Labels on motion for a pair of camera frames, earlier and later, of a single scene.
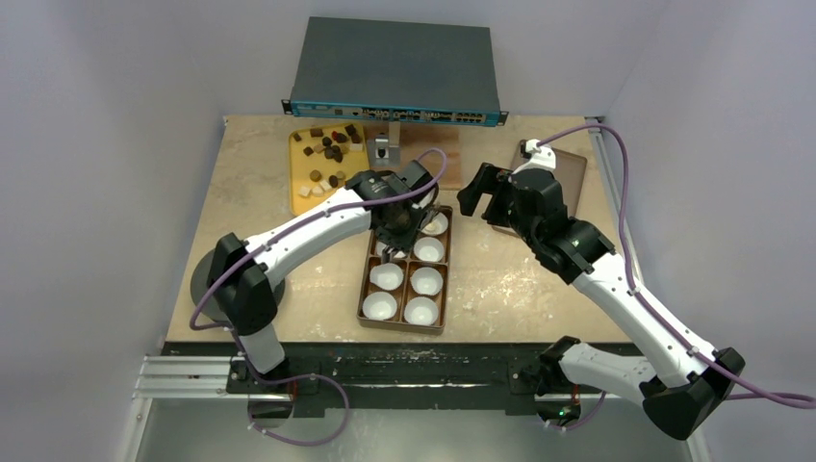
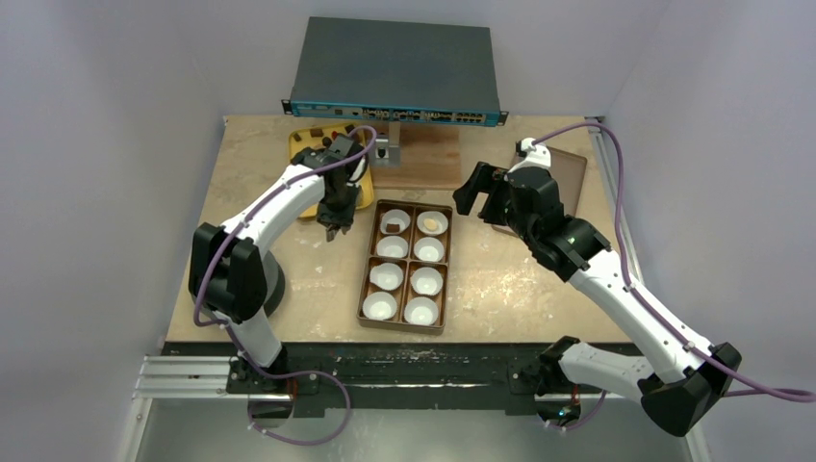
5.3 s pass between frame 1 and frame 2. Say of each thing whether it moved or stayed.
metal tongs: moved
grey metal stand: stayed
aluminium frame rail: stayed
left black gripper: moved
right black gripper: stayed
